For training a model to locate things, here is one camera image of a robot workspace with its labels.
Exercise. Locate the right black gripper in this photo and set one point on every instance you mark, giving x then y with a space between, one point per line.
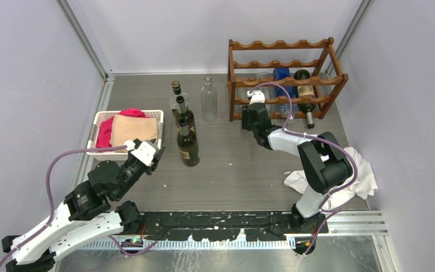
246 115

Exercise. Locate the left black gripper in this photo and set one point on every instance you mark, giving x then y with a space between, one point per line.
152 168

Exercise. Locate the clear glass bottle front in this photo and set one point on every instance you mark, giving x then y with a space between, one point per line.
266 90

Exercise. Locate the green wine bottle front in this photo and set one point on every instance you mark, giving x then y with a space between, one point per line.
187 143

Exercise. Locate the dark green wine bottle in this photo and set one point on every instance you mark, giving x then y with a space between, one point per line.
306 92

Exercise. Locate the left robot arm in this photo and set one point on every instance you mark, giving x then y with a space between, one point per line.
85 214

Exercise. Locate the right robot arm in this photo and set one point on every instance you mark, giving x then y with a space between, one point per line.
325 164

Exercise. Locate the tall clear glass bottle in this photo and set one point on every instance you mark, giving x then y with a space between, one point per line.
208 95

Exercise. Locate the wooden wine rack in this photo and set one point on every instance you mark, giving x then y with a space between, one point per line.
326 90

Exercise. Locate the clear whisky bottle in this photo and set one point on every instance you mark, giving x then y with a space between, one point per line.
177 91

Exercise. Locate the white plastic basket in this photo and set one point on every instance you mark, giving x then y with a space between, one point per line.
121 154

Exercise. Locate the beige folded cloth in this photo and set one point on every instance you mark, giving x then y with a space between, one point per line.
126 128

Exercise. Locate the red cloth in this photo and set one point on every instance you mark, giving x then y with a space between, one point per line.
105 129

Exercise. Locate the white cloth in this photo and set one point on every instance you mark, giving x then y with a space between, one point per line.
364 186

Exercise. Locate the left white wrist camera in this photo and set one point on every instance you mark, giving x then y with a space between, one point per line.
144 153

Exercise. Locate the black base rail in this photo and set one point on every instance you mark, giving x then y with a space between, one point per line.
221 225

